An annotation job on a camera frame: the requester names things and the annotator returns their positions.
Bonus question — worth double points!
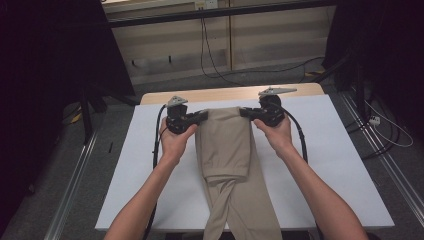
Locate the black horizontal bar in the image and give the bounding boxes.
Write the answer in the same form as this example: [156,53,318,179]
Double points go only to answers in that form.
[106,0,338,29]

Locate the black curtain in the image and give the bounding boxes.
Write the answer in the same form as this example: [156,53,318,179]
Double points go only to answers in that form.
[0,0,136,234]
[323,0,424,134]

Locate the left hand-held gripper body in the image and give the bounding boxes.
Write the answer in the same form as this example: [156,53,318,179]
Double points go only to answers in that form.
[165,95,201,135]

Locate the aluminium floor rail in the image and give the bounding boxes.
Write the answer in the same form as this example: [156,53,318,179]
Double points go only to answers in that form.
[43,131,99,240]
[339,91,424,218]

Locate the left hand-held gripper black cable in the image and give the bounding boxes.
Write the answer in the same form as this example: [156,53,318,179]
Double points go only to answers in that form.
[143,103,168,240]

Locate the beige pants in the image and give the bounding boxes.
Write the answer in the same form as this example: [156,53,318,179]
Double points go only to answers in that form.
[194,106,284,240]

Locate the beige cabinet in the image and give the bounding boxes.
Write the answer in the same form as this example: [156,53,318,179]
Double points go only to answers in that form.
[101,0,336,86]

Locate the person's right hand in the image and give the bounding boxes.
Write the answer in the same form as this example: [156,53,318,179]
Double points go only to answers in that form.
[253,114,294,158]

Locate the black hanging cable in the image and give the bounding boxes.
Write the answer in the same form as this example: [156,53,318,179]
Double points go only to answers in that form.
[199,8,244,87]
[201,16,326,84]

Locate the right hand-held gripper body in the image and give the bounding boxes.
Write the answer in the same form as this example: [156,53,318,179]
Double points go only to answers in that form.
[254,86,298,128]

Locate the white floor cable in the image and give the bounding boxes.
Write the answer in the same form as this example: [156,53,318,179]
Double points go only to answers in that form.
[363,99,414,149]

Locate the black stand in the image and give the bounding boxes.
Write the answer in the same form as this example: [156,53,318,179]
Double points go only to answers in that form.
[78,86,138,146]
[313,53,368,121]

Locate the white board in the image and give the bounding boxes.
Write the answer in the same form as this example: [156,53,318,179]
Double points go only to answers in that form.
[94,94,395,233]

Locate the black floor cables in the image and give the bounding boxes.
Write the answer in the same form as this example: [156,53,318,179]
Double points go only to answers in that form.
[344,93,401,161]

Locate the person's left hand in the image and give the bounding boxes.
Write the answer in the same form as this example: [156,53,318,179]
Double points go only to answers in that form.
[159,116,198,164]

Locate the white wall socket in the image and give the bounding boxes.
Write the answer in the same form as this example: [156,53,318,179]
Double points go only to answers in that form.
[194,0,219,10]

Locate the hand-held gripper black cable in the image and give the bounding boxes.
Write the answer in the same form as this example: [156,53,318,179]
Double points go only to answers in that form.
[143,103,168,240]
[276,103,309,164]

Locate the right hand-held gripper black cable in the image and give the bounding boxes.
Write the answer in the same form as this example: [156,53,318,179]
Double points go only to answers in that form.
[276,103,309,164]

